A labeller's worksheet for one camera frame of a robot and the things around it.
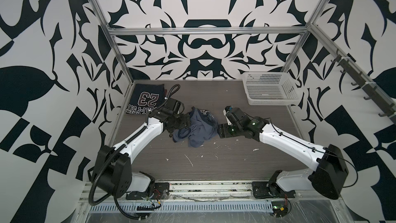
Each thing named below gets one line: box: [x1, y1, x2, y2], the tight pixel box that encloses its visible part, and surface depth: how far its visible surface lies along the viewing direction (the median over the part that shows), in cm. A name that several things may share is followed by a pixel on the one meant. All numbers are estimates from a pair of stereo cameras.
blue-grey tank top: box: [172, 106, 219, 148], surface depth 90 cm
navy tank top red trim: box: [125, 83, 168, 115], surface depth 106 cm
